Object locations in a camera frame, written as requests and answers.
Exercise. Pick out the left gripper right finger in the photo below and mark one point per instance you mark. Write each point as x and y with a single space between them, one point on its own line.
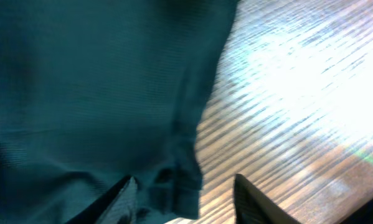
253 207

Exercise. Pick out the black polo shirt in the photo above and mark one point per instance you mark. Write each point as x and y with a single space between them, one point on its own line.
92 91

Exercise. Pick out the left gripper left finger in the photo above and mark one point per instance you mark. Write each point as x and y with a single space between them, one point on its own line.
116 206

